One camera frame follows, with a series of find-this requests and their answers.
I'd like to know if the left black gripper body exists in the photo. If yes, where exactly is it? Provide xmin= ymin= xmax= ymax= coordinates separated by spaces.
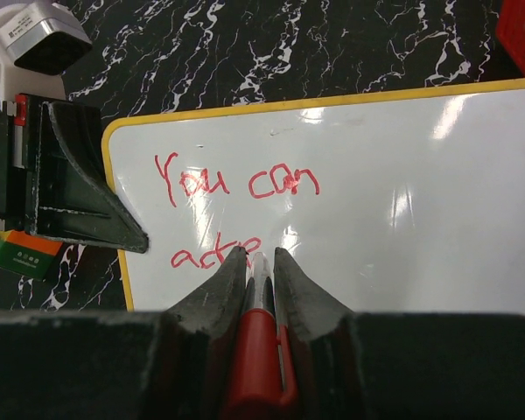
xmin=0 ymin=94 xmax=44 ymax=232

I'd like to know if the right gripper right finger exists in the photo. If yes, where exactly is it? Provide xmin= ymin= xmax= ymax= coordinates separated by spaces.
xmin=274 ymin=248 xmax=372 ymax=419

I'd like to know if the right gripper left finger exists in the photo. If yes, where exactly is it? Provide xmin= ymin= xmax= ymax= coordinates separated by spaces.
xmin=139 ymin=246 xmax=247 ymax=419

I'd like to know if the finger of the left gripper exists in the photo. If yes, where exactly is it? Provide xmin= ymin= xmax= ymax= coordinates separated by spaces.
xmin=25 ymin=101 xmax=149 ymax=254

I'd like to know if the red capped marker pen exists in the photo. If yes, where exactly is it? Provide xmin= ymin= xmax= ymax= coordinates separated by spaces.
xmin=220 ymin=252 xmax=301 ymax=419

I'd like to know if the yellow framed whiteboard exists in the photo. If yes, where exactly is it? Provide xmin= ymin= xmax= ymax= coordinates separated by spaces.
xmin=101 ymin=79 xmax=525 ymax=315

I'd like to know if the orange sponge package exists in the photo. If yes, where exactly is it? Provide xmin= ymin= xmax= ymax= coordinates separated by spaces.
xmin=0 ymin=230 xmax=62 ymax=280

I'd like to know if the red plastic shopping basket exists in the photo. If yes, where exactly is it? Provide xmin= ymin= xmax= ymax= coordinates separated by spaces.
xmin=496 ymin=0 xmax=525 ymax=76

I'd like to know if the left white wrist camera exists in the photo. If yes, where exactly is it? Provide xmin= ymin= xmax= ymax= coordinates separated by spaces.
xmin=0 ymin=1 xmax=92 ymax=106

